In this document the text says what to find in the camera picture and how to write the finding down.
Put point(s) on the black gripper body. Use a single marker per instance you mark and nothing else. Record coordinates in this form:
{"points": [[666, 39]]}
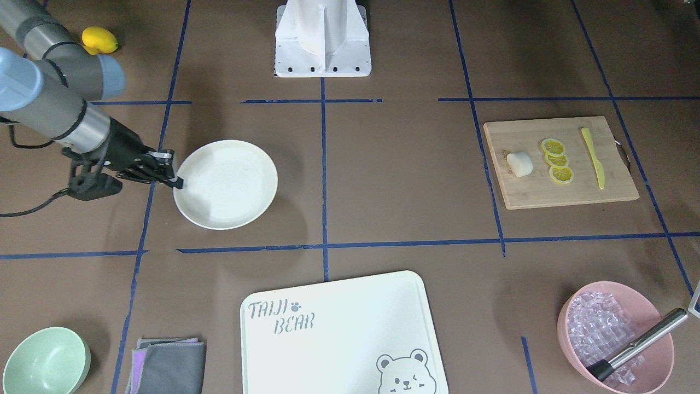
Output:
{"points": [[123, 144]]}

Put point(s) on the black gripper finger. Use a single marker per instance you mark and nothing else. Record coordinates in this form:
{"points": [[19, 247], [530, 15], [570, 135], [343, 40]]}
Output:
{"points": [[162, 167]]}

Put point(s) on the cream round plate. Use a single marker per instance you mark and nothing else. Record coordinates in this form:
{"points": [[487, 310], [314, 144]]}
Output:
{"points": [[226, 185]]}

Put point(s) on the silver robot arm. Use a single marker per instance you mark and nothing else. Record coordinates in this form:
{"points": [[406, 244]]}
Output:
{"points": [[53, 91]]}

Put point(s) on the white bear tray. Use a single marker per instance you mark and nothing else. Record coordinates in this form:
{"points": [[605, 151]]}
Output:
{"points": [[373, 334]]}

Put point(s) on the yellow lemon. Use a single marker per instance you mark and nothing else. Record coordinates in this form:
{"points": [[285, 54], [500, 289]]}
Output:
{"points": [[98, 40]]}

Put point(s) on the folded grey cloth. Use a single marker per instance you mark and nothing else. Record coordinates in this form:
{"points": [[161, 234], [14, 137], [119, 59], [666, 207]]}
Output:
{"points": [[167, 365]]}

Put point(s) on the mint green bowl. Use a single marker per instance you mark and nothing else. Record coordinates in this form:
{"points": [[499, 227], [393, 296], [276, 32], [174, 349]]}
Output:
{"points": [[51, 360]]}

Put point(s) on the wooden cutting board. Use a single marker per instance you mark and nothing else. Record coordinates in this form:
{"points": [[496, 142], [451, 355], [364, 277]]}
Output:
{"points": [[537, 189]]}

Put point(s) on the lemon slice top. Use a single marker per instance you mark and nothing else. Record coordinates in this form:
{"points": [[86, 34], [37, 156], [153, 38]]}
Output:
{"points": [[552, 147]]}

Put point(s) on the lemon slice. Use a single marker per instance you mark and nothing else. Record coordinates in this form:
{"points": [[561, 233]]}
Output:
{"points": [[557, 161], [552, 147], [561, 175]]}

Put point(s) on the lemon slice middle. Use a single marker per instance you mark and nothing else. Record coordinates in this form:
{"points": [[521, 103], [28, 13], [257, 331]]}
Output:
{"points": [[557, 161]]}

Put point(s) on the lemon slice bottom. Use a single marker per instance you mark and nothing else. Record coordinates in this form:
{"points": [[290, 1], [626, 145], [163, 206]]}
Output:
{"points": [[561, 175]]}

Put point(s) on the yellow plastic knife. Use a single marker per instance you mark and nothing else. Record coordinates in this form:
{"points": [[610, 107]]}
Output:
{"points": [[597, 165]]}

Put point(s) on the pink bowl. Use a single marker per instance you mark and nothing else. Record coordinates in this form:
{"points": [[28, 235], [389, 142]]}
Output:
{"points": [[646, 373]]}

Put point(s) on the clear ice cubes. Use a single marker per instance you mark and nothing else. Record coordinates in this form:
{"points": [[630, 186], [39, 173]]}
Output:
{"points": [[598, 326]]}

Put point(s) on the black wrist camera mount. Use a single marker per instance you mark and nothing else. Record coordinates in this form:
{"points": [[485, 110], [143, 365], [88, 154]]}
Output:
{"points": [[86, 179]]}

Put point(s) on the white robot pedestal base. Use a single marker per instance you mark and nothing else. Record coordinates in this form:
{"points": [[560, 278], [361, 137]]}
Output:
{"points": [[322, 39]]}

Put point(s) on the metal board handle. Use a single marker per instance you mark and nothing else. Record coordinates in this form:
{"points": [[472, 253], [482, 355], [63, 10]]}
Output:
{"points": [[624, 155]]}

